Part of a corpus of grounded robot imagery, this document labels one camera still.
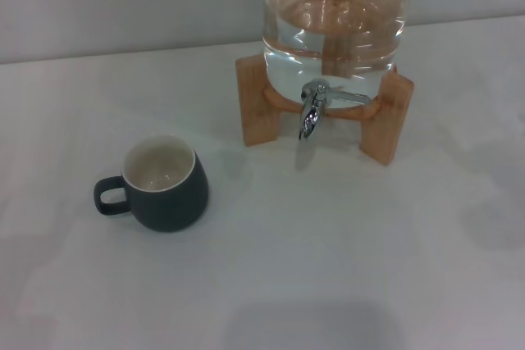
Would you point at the chrome faucet with lever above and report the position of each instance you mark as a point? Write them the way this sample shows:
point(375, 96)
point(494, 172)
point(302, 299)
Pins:
point(309, 118)

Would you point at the black ceramic cup white inside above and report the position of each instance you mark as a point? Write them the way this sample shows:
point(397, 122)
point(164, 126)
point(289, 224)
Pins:
point(172, 206)

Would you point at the wooden dispenser stand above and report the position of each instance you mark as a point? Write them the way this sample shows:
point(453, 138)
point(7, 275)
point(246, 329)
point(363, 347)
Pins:
point(256, 104)

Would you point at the glass water dispenser jar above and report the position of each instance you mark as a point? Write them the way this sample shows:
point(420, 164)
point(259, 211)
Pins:
point(334, 18)

